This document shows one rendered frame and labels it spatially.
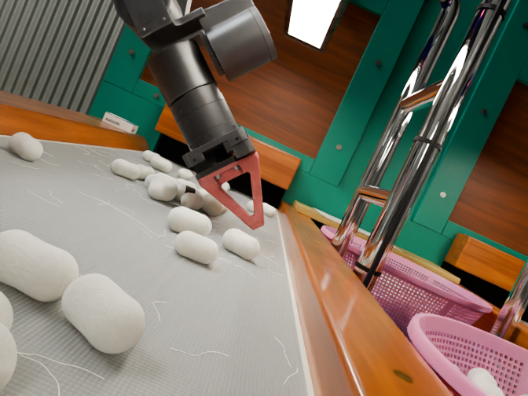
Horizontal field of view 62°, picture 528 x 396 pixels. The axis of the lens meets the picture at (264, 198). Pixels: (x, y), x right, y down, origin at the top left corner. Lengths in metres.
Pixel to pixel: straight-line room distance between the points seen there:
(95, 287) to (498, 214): 1.01
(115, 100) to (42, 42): 1.72
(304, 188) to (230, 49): 0.56
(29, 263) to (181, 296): 0.09
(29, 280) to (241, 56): 0.34
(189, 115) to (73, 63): 2.19
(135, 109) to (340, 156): 0.46
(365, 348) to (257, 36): 0.33
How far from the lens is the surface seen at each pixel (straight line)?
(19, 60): 2.77
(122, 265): 0.25
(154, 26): 0.47
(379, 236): 0.42
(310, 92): 1.00
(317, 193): 0.97
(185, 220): 0.36
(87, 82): 2.58
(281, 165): 0.91
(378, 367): 0.19
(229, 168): 0.45
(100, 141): 0.73
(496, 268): 1.04
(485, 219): 1.10
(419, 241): 1.04
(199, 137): 0.45
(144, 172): 0.55
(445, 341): 0.38
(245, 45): 0.46
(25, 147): 0.41
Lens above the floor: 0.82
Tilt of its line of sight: 4 degrees down
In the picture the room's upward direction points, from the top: 25 degrees clockwise
